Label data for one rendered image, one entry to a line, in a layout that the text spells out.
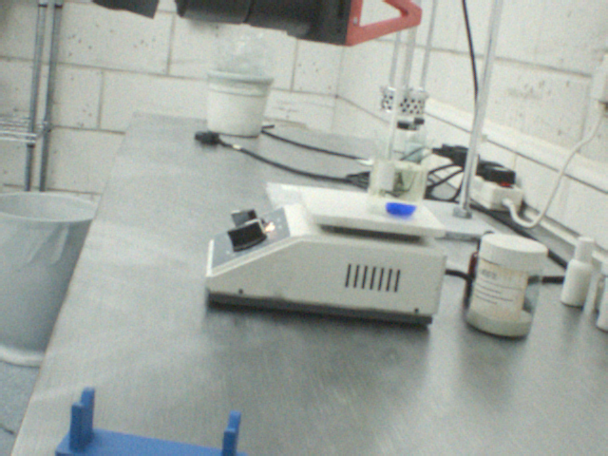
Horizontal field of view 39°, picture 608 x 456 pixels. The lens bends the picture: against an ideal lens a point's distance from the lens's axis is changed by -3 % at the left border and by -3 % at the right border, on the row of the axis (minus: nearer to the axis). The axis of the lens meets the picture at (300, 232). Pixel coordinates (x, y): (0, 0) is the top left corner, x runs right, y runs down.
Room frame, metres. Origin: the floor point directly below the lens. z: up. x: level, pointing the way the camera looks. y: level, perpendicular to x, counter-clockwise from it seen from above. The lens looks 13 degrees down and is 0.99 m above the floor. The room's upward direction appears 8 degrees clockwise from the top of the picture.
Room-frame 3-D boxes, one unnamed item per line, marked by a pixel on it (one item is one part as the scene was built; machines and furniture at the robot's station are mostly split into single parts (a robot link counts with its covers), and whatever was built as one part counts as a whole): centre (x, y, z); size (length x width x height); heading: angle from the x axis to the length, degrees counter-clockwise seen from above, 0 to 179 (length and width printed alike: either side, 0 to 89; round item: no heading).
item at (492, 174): (1.40, -0.29, 0.80); 0.07 x 0.04 x 0.02; 100
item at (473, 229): (1.19, -0.10, 0.76); 0.30 x 0.20 x 0.01; 100
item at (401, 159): (0.77, -0.08, 0.87); 0.06 x 0.05 x 0.08; 175
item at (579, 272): (0.87, -0.29, 0.79); 0.03 x 0.03 x 0.07
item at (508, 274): (0.75, -0.19, 0.79); 0.06 x 0.06 x 0.08
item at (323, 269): (0.78, -0.03, 0.79); 0.22 x 0.13 x 0.08; 96
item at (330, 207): (0.78, -0.06, 0.83); 0.12 x 0.12 x 0.01; 6
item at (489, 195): (1.54, -0.28, 0.77); 0.40 x 0.06 x 0.04; 10
